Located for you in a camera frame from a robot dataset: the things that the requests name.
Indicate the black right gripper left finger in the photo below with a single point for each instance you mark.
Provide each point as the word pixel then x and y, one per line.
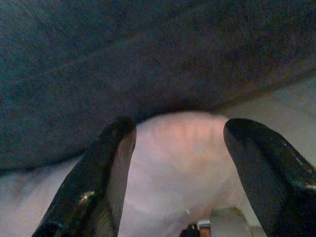
pixel 84 182

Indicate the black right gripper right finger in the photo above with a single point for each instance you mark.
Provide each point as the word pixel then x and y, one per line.
pixel 276 177

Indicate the pink cat face pillow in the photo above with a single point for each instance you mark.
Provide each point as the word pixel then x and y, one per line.
pixel 172 160

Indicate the dark brown fabric sofa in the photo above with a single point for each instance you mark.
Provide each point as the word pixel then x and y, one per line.
pixel 148 49

